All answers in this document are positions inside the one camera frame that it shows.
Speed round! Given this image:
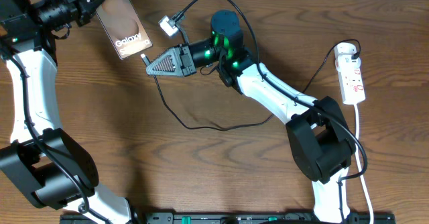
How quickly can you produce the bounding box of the white power strip cord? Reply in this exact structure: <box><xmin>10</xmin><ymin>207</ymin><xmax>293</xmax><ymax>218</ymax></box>
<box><xmin>353</xmin><ymin>103</ymin><xmax>375</xmax><ymax>224</ymax></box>

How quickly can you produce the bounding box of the black mounting rail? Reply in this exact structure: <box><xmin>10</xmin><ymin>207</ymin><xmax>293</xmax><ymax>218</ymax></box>
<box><xmin>59</xmin><ymin>212</ymin><xmax>396</xmax><ymax>224</ymax></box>

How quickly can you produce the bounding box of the white power strip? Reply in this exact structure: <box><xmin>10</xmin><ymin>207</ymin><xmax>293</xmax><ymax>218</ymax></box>
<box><xmin>335</xmin><ymin>54</ymin><xmax>366</xmax><ymax>105</ymax></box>

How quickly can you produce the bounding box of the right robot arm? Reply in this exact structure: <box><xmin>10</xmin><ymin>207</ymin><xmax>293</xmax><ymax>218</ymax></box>
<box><xmin>143</xmin><ymin>10</ymin><xmax>358</xmax><ymax>223</ymax></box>

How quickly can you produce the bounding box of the black USB charging cable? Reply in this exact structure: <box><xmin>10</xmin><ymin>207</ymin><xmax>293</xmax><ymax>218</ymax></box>
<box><xmin>140</xmin><ymin>38</ymin><xmax>362</xmax><ymax>131</ymax></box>

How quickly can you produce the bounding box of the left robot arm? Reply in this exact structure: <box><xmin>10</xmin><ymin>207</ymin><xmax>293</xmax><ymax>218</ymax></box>
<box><xmin>1</xmin><ymin>0</ymin><xmax>141</xmax><ymax>223</ymax></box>

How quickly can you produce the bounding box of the white USB charger plug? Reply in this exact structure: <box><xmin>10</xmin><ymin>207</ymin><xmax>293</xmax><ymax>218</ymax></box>
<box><xmin>334</xmin><ymin>42</ymin><xmax>357</xmax><ymax>57</ymax></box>

